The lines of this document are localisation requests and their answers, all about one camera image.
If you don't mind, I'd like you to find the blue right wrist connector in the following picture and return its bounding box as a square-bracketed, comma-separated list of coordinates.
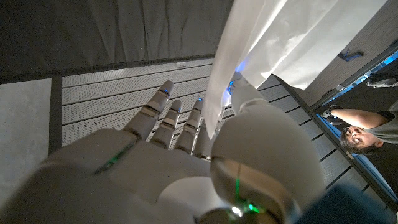
[295, 183, 398, 224]

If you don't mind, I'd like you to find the person in grey shirt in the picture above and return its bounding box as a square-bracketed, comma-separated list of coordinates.
[338, 101, 398, 156]

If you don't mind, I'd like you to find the white tissue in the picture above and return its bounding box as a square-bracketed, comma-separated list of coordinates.
[201, 0, 388, 141]

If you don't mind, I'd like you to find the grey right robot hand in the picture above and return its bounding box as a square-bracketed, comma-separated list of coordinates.
[0, 71, 326, 224]

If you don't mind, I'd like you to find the person's bare forearm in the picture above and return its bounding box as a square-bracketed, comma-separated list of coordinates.
[320, 105, 388, 130]

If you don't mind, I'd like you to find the dark wall bracket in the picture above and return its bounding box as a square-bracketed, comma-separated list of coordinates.
[338, 49, 364, 62]

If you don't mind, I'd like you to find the black curtain backdrop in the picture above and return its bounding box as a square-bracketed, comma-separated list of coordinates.
[0, 0, 236, 85]

